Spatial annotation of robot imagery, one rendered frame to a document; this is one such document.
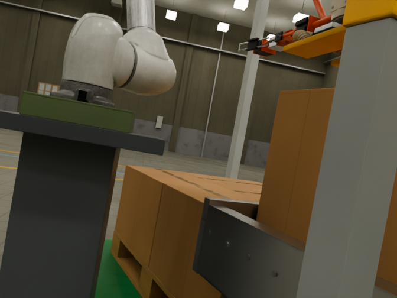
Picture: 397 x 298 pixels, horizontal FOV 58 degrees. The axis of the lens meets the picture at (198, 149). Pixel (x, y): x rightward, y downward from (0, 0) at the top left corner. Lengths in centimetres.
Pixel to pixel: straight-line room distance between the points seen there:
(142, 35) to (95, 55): 22
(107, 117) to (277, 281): 61
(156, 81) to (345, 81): 86
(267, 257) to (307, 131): 35
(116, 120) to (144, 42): 34
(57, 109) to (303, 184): 68
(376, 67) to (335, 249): 20
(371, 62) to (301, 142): 56
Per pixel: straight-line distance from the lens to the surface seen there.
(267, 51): 167
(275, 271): 79
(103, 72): 112
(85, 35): 113
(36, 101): 107
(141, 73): 120
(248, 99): 481
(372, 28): 47
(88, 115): 104
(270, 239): 80
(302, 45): 115
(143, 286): 182
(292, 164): 100
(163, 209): 164
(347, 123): 45
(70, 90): 112
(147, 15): 135
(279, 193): 102
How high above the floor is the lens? 76
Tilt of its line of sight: 1 degrees down
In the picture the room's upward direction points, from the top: 10 degrees clockwise
